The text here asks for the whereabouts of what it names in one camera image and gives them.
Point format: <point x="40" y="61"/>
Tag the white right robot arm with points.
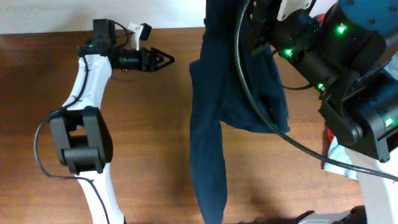
<point x="342" y="48"/>

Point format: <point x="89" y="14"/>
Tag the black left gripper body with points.
<point x="132" y="58"/>

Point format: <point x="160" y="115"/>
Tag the red shirt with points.
<point x="327" y="132"/>

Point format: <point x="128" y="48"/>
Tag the light blue shirt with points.
<point x="337" y="152"/>

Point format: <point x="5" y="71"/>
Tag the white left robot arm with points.
<point x="82" y="140"/>

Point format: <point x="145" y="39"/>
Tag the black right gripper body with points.
<point x="267" y="32"/>

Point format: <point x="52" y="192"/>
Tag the navy blue shorts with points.
<point x="218" y="97"/>

